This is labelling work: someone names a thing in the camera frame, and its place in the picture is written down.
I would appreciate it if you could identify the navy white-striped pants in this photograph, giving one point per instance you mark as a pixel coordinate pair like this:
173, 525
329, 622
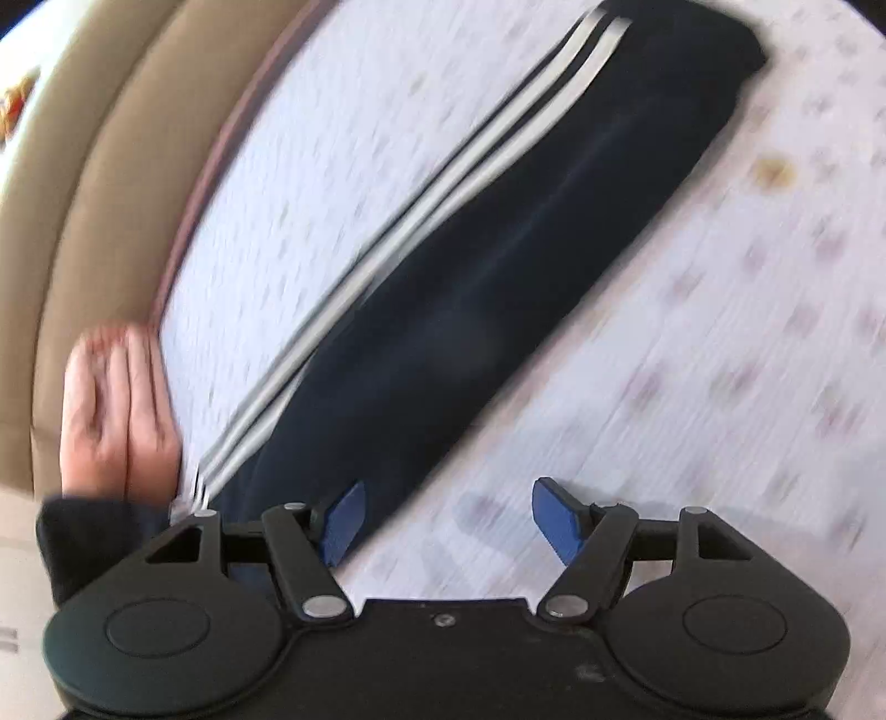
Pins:
484, 277

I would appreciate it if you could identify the person's left forearm dark sleeve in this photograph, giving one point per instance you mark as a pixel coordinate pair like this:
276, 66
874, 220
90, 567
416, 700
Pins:
90, 540

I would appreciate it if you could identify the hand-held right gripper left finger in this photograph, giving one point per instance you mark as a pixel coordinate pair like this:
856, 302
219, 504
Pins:
343, 524

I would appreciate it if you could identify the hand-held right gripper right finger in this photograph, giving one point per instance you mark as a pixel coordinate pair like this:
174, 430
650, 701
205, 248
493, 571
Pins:
558, 518

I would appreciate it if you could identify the person's left hand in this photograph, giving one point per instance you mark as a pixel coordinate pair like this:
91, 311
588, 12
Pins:
104, 415

